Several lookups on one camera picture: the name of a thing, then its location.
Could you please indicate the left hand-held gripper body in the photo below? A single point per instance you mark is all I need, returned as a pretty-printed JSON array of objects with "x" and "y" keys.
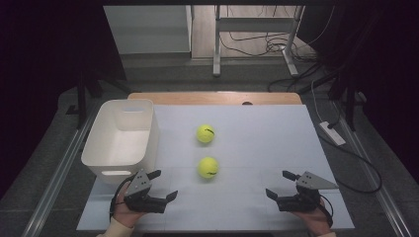
[{"x": 140, "y": 184}]

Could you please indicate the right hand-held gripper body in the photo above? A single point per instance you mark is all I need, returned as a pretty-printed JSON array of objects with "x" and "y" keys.
[{"x": 309, "y": 182}]

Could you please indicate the white plastic storage bin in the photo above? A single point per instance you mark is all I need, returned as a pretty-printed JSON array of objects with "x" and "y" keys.
[{"x": 118, "y": 144}]

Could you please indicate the yellow tennis ball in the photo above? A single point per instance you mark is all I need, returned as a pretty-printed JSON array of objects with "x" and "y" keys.
[
  {"x": 205, "y": 134},
  {"x": 207, "y": 166}
]

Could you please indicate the person's left hand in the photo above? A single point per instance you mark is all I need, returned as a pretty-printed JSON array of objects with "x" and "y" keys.
[{"x": 123, "y": 215}]

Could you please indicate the person's right hand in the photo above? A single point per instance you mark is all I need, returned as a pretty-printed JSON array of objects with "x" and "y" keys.
[{"x": 316, "y": 220}]

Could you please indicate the white power strip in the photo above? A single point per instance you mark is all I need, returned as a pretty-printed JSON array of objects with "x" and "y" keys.
[{"x": 332, "y": 133}]

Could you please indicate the black metal stand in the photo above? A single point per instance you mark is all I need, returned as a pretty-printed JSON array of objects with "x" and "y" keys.
[
  {"x": 350, "y": 98},
  {"x": 80, "y": 98}
]

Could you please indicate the dark curtain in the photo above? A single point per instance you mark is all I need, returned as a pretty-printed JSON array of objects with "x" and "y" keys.
[
  {"x": 39, "y": 65},
  {"x": 388, "y": 65}
]

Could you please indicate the white cabinet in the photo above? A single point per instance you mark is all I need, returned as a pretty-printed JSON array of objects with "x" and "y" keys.
[{"x": 148, "y": 29}]

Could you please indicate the grey metal floor rail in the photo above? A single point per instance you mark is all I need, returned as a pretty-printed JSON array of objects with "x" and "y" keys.
[
  {"x": 372, "y": 171},
  {"x": 59, "y": 174}
]

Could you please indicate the white metal desk frame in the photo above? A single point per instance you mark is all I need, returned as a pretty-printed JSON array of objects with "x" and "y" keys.
[{"x": 255, "y": 24}]

